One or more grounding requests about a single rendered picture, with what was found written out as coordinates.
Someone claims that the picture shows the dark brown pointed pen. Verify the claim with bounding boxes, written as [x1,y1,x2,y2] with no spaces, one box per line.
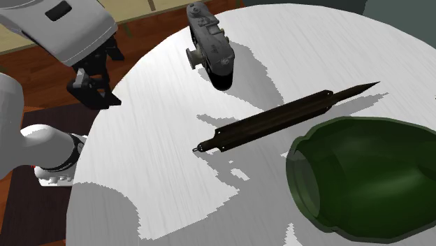
[191,80,382,154]

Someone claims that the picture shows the grey vintage camera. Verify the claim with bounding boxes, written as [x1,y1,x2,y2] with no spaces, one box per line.
[184,1,236,92]

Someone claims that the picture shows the dark green vase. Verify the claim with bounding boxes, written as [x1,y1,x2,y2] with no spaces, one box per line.
[285,116,436,245]

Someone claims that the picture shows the round white table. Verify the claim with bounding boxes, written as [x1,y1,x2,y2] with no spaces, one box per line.
[65,3,436,246]

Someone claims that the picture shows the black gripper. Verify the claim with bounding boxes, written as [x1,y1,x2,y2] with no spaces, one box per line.
[66,34,126,110]

